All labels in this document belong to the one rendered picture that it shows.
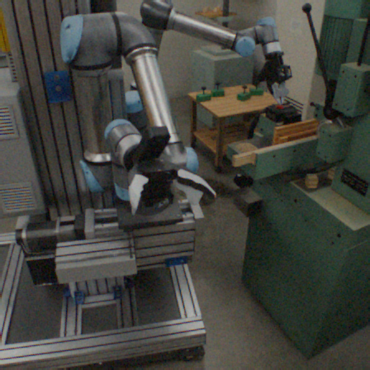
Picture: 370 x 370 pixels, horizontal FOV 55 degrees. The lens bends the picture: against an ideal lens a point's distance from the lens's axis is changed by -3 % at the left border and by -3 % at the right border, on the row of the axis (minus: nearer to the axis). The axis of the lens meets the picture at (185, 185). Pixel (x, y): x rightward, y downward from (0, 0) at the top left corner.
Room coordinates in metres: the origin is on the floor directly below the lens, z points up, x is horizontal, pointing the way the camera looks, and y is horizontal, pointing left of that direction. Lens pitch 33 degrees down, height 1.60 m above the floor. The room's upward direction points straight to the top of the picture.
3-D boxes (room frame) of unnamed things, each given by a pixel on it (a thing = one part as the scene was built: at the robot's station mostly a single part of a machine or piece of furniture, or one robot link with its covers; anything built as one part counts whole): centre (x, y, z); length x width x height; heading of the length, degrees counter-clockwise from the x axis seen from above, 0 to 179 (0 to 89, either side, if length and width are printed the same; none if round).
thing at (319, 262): (1.29, -0.65, 0.36); 0.58 x 0.45 x 0.71; 26
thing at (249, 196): (1.41, -0.29, 0.58); 0.12 x 0.08 x 0.08; 26
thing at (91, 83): (1.01, 0.26, 1.19); 0.15 x 0.12 x 0.55; 116
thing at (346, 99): (1.14, -0.55, 1.23); 0.09 x 0.08 x 0.15; 26
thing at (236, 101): (2.95, -0.43, 0.32); 0.66 x 0.57 x 0.64; 114
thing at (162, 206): (1.07, 0.14, 0.87); 0.15 x 0.15 x 0.10
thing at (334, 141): (1.16, -0.53, 1.02); 0.09 x 0.07 x 0.12; 116
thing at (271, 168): (1.46, -0.47, 0.87); 0.61 x 0.30 x 0.06; 116
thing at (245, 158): (1.32, -0.43, 0.92); 0.56 x 0.02 x 0.04; 116
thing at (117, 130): (0.78, 0.14, 1.21); 0.11 x 0.08 x 0.09; 26
